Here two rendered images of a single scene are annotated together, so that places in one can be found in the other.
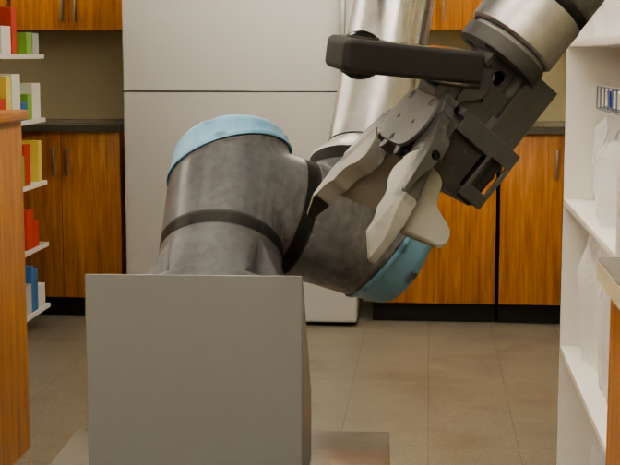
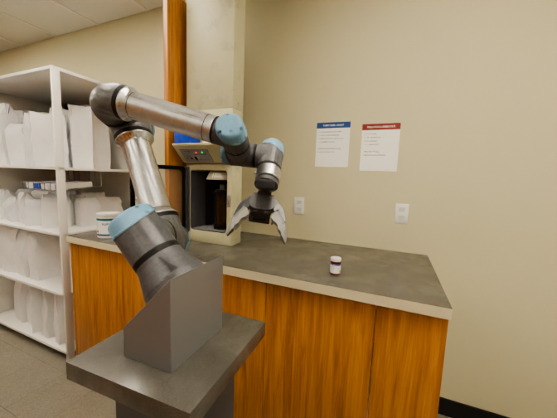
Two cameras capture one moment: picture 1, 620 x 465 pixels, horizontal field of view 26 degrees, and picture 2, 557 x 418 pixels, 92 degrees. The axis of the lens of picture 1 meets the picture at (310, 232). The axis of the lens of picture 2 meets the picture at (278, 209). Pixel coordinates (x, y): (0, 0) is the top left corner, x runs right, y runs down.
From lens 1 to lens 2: 0.98 m
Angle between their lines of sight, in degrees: 72
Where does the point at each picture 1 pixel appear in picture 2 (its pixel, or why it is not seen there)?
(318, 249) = not seen: hidden behind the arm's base
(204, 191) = (159, 235)
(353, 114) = (158, 200)
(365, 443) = not seen: hidden behind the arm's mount
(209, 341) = (204, 288)
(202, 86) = not seen: outside the picture
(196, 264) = (187, 262)
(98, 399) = (174, 330)
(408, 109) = (259, 199)
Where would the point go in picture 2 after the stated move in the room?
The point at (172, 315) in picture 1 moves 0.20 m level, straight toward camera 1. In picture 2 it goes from (195, 283) to (284, 294)
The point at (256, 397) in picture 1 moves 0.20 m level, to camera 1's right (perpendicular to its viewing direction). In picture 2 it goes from (214, 300) to (247, 274)
